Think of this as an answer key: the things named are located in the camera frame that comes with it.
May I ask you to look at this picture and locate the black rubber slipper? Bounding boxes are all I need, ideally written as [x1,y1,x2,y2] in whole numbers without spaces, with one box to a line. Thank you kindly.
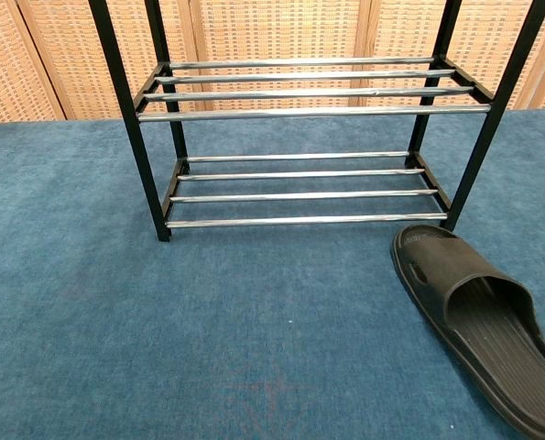
[390,224,545,440]

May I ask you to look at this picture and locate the black metal shoe rack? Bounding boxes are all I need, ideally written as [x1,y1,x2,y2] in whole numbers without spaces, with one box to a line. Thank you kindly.
[87,0,545,243]

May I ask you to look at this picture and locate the blue carpet table mat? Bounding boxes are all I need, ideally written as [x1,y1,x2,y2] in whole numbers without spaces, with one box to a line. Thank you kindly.
[0,108,545,440]

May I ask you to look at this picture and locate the woven bamboo folding screen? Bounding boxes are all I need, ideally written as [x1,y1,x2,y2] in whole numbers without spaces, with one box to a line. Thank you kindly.
[0,0,545,126]

